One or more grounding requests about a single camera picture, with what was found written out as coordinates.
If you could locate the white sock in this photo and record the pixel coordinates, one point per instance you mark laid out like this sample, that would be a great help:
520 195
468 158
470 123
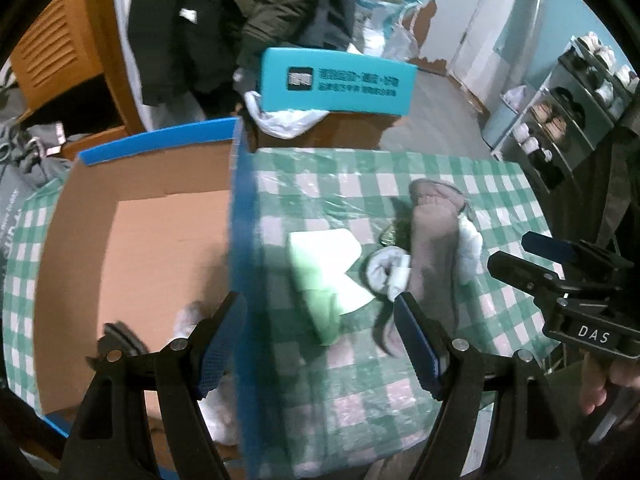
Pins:
382 270
190 320

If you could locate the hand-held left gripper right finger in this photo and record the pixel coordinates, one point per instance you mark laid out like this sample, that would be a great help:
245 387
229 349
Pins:
417 345

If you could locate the long grey sock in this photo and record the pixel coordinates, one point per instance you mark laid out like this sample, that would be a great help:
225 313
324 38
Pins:
432 250

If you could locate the teal printed box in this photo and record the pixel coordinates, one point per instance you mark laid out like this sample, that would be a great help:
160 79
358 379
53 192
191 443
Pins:
350 85

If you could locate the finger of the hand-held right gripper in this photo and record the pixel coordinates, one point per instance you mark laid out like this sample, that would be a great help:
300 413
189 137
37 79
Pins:
520 270
547 247

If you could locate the white fluffy cloth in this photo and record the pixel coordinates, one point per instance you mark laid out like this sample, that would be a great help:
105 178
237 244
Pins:
222 415

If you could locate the light blue bin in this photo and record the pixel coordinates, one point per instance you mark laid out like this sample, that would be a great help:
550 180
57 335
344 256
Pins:
500 130

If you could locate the dark olive jacket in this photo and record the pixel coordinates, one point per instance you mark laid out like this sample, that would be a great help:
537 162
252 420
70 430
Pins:
290 0

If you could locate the clear bluish plastic bags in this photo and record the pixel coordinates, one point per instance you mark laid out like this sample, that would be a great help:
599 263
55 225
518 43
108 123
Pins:
390 10

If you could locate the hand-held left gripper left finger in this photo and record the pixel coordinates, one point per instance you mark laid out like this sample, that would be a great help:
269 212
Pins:
220 345

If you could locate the white door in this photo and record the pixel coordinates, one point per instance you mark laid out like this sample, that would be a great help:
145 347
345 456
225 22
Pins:
490 20

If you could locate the dark cloth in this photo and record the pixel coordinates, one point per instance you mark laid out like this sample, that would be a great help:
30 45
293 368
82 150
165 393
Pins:
620 185

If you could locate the dark grey printed bag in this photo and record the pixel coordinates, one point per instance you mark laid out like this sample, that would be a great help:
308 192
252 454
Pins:
20 200

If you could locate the person's right hand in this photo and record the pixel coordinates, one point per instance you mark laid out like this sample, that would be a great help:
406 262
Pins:
595 385

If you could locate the grey clothes pile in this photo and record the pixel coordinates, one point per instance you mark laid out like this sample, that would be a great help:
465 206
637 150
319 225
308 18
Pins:
30 145

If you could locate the cardboard box with blue edge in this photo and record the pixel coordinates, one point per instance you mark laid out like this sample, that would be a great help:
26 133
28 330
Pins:
150 240

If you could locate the metal shoe rack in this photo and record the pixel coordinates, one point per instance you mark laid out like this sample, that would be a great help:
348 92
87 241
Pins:
575 100

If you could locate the group of shoes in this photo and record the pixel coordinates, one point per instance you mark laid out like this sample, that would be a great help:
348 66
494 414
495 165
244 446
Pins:
550 120

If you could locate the brown cardboard box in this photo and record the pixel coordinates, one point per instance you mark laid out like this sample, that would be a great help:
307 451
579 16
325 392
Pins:
350 130

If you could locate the white plastic bag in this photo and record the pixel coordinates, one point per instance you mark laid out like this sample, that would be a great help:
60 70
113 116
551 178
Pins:
285 122

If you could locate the wooden louvred cabinet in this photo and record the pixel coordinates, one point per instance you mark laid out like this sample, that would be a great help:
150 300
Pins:
60 50

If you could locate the black jacket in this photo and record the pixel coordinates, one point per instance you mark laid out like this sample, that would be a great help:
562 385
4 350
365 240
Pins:
190 35

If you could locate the green sparkly scouring cloth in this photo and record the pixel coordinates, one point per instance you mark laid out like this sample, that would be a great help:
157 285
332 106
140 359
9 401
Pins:
392 235

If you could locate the green checked tablecloth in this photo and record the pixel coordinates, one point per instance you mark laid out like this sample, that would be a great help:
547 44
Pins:
350 175

